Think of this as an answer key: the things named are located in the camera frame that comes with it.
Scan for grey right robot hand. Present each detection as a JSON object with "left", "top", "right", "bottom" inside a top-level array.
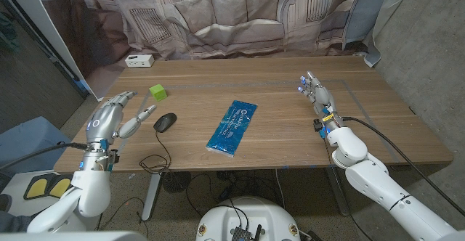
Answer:
[{"left": 296, "top": 70, "right": 344, "bottom": 130}]

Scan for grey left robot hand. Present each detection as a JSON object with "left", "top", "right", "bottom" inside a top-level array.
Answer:
[{"left": 85, "top": 91, "right": 158, "bottom": 152}]

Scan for black computer mouse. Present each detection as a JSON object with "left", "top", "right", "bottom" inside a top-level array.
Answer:
[{"left": 153, "top": 113, "right": 178, "bottom": 134}]

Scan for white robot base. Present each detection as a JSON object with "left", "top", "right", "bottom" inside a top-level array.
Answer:
[{"left": 195, "top": 196, "right": 302, "bottom": 241}]

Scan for green block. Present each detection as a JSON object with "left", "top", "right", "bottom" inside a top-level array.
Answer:
[{"left": 148, "top": 83, "right": 169, "bottom": 102}]

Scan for white power strip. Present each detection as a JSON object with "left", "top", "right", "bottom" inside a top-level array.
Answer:
[{"left": 124, "top": 54, "right": 155, "bottom": 68}]

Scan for blue grey bin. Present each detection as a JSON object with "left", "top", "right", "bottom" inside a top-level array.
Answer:
[{"left": 0, "top": 115, "right": 72, "bottom": 179}]

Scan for black round floor object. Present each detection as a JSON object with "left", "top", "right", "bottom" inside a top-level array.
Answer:
[{"left": 162, "top": 171, "right": 192, "bottom": 194}]

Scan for blue gel pack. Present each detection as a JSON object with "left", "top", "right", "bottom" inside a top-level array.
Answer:
[{"left": 206, "top": 99, "right": 259, "bottom": 158}]

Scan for black yellow foot pedal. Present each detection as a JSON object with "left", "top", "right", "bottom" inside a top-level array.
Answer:
[{"left": 23, "top": 173, "right": 74, "bottom": 201}]

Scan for white floor board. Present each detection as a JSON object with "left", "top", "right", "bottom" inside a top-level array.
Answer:
[{"left": 0, "top": 170, "right": 102, "bottom": 232}]

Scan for white partition panel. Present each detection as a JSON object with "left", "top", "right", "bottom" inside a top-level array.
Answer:
[{"left": 0, "top": 0, "right": 105, "bottom": 102}]

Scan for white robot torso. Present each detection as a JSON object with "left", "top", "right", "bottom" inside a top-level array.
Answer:
[{"left": 0, "top": 231, "right": 147, "bottom": 241}]

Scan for printed sofa backdrop cloth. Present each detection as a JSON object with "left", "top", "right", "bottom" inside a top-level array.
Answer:
[{"left": 28, "top": 0, "right": 395, "bottom": 101}]

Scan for person leg with dark shoe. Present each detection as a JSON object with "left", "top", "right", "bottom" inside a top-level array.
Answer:
[{"left": 0, "top": 193, "right": 37, "bottom": 233}]

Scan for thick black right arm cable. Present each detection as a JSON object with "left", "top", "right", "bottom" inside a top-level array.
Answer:
[{"left": 341, "top": 115, "right": 465, "bottom": 217}]

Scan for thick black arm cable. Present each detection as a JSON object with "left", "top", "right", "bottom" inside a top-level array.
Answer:
[
  {"left": 0, "top": 142, "right": 91, "bottom": 171},
  {"left": 341, "top": 115, "right": 465, "bottom": 217}
]

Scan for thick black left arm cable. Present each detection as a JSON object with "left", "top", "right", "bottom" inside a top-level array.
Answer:
[{"left": 0, "top": 142, "right": 91, "bottom": 171}]

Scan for thin black mouse cable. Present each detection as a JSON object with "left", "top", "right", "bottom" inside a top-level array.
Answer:
[{"left": 139, "top": 131, "right": 172, "bottom": 175}]

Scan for black cable tangle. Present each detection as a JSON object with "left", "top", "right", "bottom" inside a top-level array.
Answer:
[{"left": 185, "top": 170, "right": 284, "bottom": 216}]

